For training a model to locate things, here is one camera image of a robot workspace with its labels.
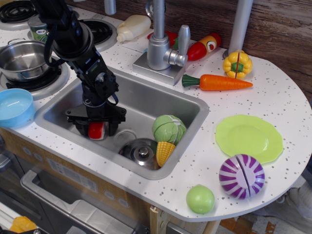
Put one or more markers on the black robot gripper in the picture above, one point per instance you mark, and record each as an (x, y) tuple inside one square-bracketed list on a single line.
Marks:
[(83, 115)]

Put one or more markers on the red white toy sushi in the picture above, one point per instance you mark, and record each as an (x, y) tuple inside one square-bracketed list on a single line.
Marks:
[(96, 130)]

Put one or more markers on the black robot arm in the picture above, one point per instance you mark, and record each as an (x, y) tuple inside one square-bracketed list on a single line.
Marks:
[(71, 41)]

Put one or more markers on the light green plastic plate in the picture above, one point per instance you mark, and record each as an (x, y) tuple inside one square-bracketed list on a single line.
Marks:
[(243, 134)]

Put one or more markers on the steel pot lid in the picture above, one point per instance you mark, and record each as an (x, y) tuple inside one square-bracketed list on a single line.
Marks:
[(141, 151)]

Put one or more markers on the black coil burner front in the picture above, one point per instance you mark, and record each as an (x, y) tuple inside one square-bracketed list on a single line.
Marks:
[(44, 86)]

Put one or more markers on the black coil burner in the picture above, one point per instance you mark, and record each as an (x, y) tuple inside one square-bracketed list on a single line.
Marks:
[(15, 15), (104, 33), (44, 86)]

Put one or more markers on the silver toy sink basin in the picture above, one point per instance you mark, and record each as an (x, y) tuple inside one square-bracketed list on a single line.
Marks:
[(144, 101)]

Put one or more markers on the green toy cabbage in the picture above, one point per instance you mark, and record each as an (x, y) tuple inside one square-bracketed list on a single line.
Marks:
[(168, 128)]

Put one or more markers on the yellow toy corn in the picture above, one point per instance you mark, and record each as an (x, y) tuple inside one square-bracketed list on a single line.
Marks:
[(163, 151)]

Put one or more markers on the light blue plastic bowl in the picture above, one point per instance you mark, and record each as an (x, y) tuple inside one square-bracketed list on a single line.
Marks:
[(16, 108)]

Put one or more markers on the black coil burner rear right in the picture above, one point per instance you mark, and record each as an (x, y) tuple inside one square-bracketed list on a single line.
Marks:
[(104, 33)]

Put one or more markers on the silver toy faucet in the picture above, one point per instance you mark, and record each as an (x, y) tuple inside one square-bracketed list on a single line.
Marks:
[(160, 61)]

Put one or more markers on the steel cooking pot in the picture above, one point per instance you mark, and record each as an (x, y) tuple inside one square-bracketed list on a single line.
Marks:
[(23, 60)]

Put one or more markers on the cream toy mayonnaise bottle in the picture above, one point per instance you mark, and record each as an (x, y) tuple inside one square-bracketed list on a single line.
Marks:
[(133, 27)]

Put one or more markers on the green toy can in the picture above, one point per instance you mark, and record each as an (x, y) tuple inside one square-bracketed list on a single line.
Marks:
[(38, 29)]

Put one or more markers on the red toy pepper behind faucet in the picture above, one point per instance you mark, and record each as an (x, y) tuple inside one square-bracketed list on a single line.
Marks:
[(170, 38)]

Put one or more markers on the orange toy carrot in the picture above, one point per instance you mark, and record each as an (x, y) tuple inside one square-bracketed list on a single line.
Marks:
[(215, 83)]

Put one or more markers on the yellow object lower left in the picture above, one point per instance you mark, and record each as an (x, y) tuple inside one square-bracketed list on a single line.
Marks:
[(22, 224)]

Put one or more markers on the red toy ketchup bottle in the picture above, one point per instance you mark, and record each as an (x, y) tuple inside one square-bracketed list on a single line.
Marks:
[(206, 45)]

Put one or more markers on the green toy lime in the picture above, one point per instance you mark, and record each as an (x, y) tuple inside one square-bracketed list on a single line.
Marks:
[(200, 199)]

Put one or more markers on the black coil burner rear left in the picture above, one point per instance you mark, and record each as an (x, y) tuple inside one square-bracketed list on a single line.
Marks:
[(15, 15)]

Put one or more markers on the purple white toy onion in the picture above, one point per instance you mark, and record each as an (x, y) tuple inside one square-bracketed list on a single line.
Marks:
[(241, 176)]

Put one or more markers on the yellow toy bell pepper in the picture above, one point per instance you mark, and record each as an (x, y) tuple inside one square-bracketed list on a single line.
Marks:
[(237, 64)]

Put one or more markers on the toy oven door handle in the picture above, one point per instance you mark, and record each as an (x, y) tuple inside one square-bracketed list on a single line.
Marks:
[(69, 212)]

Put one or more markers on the silver post top centre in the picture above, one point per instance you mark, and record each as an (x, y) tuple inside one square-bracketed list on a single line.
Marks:
[(110, 7)]

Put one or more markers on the silver vertical post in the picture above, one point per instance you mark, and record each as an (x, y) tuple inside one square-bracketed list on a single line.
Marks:
[(241, 20)]

